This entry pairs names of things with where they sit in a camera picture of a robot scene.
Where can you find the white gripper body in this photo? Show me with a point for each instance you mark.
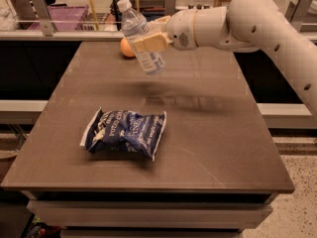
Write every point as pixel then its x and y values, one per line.
pixel 179 30

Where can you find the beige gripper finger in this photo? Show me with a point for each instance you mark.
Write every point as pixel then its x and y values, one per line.
pixel 159 24
pixel 157 42

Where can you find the blue label plastic water bottle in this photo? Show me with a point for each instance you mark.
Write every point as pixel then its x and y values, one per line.
pixel 134 25

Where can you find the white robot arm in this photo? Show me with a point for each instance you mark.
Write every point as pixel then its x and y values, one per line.
pixel 243 24

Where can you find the orange fruit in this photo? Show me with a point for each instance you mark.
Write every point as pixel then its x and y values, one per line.
pixel 125 49

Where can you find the yellow pole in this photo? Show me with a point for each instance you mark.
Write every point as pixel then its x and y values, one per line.
pixel 91 2

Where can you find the purple plastic crate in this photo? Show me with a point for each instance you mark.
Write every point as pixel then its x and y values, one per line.
pixel 68 18

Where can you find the blue potato chip bag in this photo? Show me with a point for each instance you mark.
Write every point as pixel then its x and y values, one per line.
pixel 125 131

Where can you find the glass railing with metal posts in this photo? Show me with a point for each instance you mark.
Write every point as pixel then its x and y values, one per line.
pixel 10 20

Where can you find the grey table base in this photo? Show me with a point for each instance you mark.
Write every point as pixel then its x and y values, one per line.
pixel 83 218

